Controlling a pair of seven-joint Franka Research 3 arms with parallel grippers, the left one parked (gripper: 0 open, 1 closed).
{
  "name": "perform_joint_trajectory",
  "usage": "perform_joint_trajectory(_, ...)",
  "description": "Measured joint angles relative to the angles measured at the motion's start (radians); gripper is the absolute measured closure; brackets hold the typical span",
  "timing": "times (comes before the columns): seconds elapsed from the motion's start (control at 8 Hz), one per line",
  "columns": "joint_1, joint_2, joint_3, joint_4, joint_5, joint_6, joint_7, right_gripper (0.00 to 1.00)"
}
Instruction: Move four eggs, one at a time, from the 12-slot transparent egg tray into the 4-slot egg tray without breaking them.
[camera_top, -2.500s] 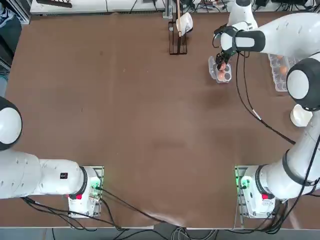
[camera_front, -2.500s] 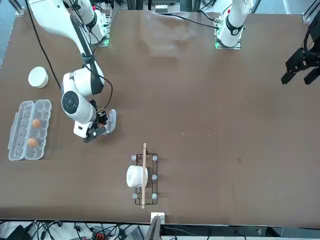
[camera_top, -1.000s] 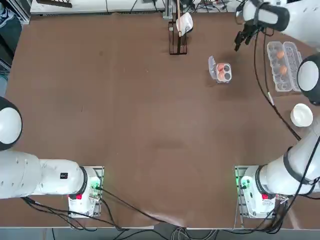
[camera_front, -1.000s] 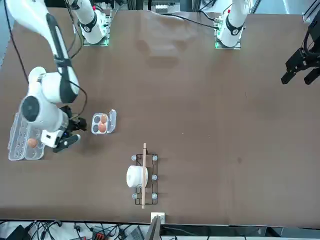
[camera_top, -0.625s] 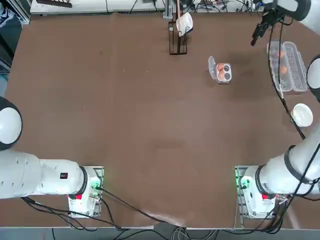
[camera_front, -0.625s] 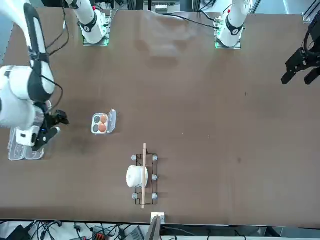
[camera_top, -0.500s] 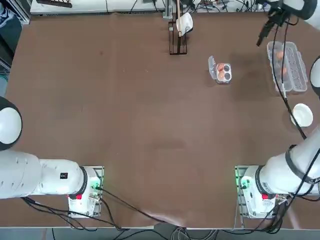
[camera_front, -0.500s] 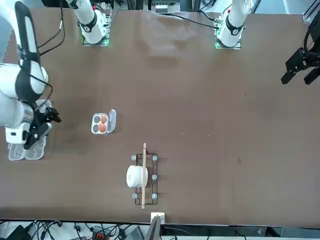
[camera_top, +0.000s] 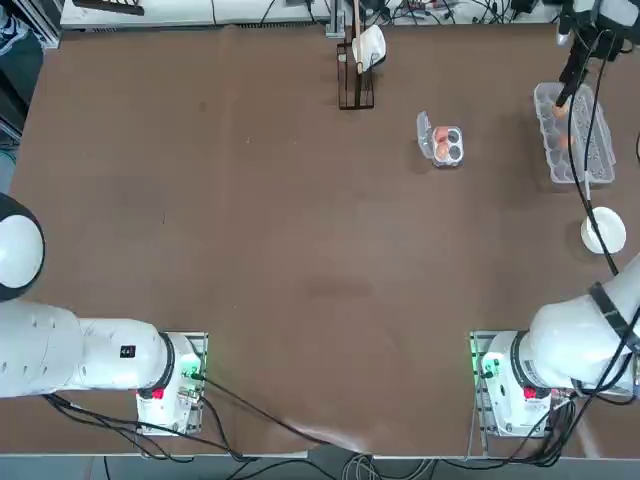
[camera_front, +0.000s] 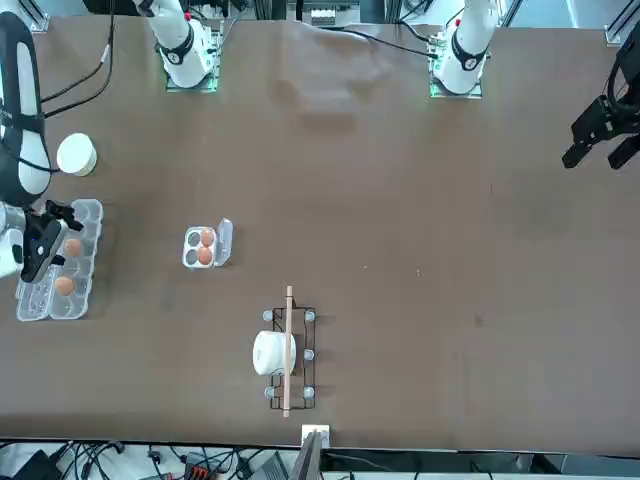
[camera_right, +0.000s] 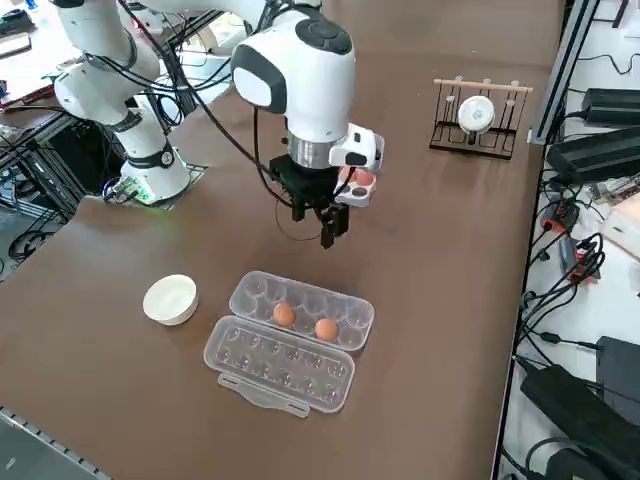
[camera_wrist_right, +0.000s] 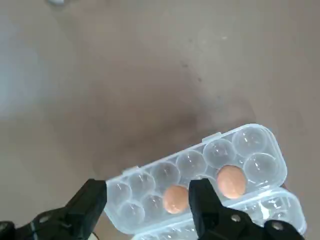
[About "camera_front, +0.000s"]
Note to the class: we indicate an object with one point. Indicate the red black power strip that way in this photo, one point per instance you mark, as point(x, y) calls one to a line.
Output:
point(200, 470)

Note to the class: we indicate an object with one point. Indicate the small four-slot egg tray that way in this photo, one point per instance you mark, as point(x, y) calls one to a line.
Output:
point(199, 247)

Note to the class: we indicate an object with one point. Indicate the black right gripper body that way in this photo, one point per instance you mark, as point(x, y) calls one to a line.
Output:
point(31, 250)

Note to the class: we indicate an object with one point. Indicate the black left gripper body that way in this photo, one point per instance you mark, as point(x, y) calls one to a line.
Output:
point(631, 75)

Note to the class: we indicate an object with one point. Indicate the white paper bowl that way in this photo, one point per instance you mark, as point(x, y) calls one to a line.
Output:
point(76, 155)

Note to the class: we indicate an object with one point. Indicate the transparent twelve-slot egg tray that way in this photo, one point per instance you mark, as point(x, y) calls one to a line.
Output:
point(37, 300)

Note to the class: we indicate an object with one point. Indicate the aluminium frame profile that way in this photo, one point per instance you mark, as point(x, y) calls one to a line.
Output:
point(617, 30)
point(41, 22)

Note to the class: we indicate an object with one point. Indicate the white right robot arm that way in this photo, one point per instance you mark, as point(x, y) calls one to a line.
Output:
point(177, 45)

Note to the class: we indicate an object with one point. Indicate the aluminium profile post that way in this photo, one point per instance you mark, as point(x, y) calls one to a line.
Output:
point(307, 460)

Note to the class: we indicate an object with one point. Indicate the white cup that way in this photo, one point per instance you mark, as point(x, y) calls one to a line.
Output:
point(267, 352)

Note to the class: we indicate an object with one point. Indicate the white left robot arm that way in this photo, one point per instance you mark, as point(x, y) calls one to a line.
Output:
point(470, 40)

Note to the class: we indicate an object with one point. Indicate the brown egg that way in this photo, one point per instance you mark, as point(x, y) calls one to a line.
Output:
point(65, 285)
point(73, 246)
point(206, 236)
point(205, 255)

